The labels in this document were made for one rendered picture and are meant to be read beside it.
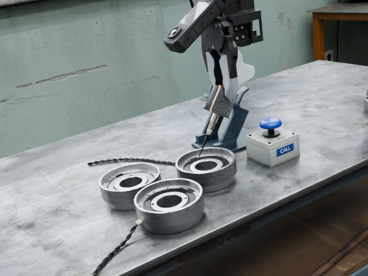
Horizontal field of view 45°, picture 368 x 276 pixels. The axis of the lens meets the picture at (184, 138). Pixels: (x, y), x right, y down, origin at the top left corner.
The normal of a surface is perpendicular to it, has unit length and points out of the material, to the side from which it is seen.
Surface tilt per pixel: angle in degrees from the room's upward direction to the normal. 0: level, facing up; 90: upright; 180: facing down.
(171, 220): 90
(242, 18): 90
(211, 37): 90
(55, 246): 0
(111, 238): 0
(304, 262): 0
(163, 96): 90
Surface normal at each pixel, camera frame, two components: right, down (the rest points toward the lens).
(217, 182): 0.28, 0.31
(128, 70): 0.49, 0.25
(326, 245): -0.15, -0.92
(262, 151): -0.86, 0.30
